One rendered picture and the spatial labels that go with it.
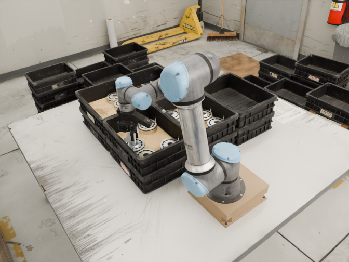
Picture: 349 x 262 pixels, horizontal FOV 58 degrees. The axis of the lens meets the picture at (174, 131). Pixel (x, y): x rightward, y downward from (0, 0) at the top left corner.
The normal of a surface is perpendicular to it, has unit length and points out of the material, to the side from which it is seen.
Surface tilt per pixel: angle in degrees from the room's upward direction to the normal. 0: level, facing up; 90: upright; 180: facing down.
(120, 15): 90
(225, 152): 5
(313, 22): 90
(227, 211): 4
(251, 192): 4
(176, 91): 85
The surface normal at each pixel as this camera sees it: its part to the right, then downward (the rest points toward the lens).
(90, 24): 0.59, 0.45
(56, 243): -0.04, -0.81
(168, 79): -0.77, 0.33
